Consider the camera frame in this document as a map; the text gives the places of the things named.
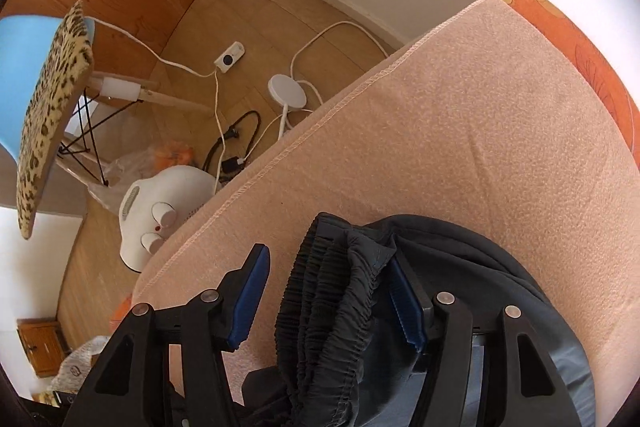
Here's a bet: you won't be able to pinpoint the light blue chair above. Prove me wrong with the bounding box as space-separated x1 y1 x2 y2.
0 14 214 208

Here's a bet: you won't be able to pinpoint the white extension socket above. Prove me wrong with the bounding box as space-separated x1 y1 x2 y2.
213 40 247 73

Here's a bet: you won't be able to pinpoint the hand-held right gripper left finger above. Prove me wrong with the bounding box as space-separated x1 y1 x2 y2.
62 243 271 427

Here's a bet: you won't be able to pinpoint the orange floral mattress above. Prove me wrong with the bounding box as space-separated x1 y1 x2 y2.
109 0 640 326

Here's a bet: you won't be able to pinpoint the white lamp cable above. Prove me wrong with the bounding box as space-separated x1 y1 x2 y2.
277 20 391 118

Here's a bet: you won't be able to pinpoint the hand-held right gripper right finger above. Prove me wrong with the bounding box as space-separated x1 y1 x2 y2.
389 256 572 427

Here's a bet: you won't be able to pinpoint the white fan heater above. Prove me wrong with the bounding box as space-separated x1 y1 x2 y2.
118 165 221 273

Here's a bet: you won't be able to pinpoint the black pants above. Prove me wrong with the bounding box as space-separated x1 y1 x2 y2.
240 212 599 427

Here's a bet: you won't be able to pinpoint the white power adapter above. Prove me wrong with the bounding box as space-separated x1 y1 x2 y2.
102 76 144 102

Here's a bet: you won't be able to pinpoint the leopard print cushion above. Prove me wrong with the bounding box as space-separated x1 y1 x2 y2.
16 0 96 241

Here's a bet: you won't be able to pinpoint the white printed plastic bag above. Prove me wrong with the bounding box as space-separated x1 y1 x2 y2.
49 334 114 396

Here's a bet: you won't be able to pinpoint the white socket cable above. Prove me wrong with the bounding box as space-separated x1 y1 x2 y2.
92 19 224 194

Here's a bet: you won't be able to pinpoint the small wooden cabinet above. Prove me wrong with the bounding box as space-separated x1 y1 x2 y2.
17 317 74 378

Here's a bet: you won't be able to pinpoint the beige blanket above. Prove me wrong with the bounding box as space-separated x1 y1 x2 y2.
131 0 640 427

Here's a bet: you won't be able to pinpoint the clear plastic bag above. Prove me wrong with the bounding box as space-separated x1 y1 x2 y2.
89 141 196 208

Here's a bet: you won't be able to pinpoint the black cable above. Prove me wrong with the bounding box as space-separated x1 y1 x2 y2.
202 110 262 176

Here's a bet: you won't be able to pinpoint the white round lamp base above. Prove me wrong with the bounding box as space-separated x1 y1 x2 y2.
267 75 307 140

